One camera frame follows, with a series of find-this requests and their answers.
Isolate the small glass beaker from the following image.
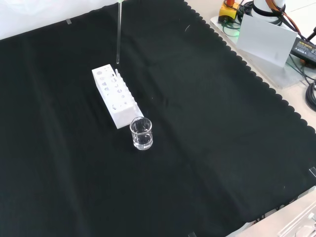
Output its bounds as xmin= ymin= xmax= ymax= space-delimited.
xmin=129 ymin=116 xmax=153 ymax=151

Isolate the black bench cloth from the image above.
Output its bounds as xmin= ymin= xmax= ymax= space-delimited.
xmin=0 ymin=0 xmax=316 ymax=237

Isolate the green cable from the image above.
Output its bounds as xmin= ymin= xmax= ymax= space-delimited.
xmin=221 ymin=21 xmax=242 ymax=38

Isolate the pale board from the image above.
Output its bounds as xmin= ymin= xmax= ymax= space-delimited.
xmin=236 ymin=14 xmax=299 ymax=69

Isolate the thick black cable bundle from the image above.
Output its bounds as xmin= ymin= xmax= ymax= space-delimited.
xmin=305 ymin=82 xmax=316 ymax=112

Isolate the yellow stop button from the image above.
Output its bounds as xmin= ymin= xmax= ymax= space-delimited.
xmin=219 ymin=0 xmax=240 ymax=24

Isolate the white test tube rack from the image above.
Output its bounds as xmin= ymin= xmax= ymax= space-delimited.
xmin=91 ymin=64 xmax=145 ymax=130

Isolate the clear glass rod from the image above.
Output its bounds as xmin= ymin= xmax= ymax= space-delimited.
xmin=116 ymin=0 xmax=123 ymax=65

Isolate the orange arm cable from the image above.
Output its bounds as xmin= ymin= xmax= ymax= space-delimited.
xmin=265 ymin=0 xmax=306 ymax=34

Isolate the black power adapter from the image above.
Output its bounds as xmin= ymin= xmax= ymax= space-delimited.
xmin=290 ymin=37 xmax=316 ymax=64

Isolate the metal base plate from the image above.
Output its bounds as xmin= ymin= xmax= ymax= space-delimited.
xmin=209 ymin=14 xmax=316 ymax=89

